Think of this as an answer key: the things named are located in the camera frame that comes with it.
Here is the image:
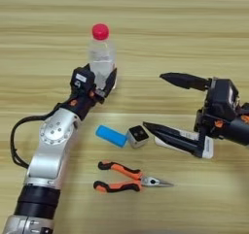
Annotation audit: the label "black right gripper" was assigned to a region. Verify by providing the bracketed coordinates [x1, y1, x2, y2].
[142, 77, 249, 159]

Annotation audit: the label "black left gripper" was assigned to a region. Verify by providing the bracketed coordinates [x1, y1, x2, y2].
[59, 67, 118, 121]

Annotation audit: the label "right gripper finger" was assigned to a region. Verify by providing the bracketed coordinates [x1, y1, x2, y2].
[159, 71, 210, 92]

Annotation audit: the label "clear bottle with red cap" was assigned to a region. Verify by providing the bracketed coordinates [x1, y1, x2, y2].
[88, 23, 117, 90]

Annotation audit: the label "white remote control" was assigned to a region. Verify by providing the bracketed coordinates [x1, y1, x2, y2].
[154, 126, 215, 160]

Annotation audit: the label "small black cube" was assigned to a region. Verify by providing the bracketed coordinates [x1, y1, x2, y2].
[125, 124, 150, 150]

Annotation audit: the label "blue rectangular block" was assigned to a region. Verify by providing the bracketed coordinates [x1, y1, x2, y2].
[95, 124, 128, 149]

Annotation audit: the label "orange black needle-nose pliers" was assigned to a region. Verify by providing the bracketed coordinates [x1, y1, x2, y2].
[92, 160, 175, 193]

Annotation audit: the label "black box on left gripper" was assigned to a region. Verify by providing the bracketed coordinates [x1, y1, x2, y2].
[70, 64, 96, 98]

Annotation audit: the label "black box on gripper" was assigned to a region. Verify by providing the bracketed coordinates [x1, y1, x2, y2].
[207, 78, 241, 122]
[70, 64, 96, 98]

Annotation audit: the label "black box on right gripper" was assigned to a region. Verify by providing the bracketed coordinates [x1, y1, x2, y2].
[207, 78, 241, 122]

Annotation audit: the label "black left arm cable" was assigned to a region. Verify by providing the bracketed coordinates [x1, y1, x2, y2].
[9, 102, 67, 170]

